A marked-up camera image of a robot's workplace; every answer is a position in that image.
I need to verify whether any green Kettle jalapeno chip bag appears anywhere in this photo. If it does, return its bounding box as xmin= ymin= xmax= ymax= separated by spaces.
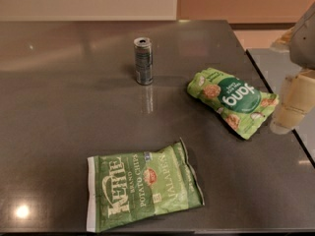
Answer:
xmin=87 ymin=141 xmax=205 ymax=233

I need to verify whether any silver drink can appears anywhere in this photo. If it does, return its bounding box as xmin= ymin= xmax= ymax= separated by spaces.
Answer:
xmin=134 ymin=37 xmax=153 ymax=86

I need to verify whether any green Jang rice chip bag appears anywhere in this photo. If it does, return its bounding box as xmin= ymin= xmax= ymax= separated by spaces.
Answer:
xmin=187 ymin=68 xmax=279 ymax=140

